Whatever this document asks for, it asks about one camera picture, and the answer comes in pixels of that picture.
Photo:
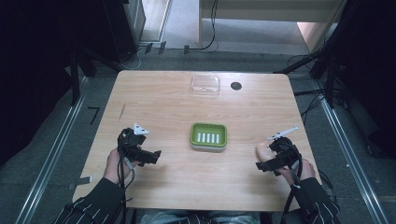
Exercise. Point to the black metal stand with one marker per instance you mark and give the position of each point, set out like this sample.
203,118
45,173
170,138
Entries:
74,77
323,67

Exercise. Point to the dark cabinet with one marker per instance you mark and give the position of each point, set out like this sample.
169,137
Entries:
124,28

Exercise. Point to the clear plastic container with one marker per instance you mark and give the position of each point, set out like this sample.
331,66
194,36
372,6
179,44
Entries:
205,84

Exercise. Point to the light wooden desk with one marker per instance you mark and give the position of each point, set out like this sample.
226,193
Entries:
267,9

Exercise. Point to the person's left hand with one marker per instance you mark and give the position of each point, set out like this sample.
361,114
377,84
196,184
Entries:
112,166

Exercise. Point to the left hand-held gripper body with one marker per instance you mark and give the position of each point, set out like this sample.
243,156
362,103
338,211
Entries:
132,144

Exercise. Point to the black round table grommet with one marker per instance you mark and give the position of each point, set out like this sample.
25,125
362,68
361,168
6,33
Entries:
236,86

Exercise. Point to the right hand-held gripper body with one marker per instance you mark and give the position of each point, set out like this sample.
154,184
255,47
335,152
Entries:
285,151

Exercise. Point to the green soap dish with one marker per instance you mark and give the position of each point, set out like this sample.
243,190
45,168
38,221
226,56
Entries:
208,137

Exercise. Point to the person's legs in jeans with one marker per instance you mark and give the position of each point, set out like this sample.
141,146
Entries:
199,217

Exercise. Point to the metal floor rail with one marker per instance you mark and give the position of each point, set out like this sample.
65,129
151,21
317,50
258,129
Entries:
49,161
351,158

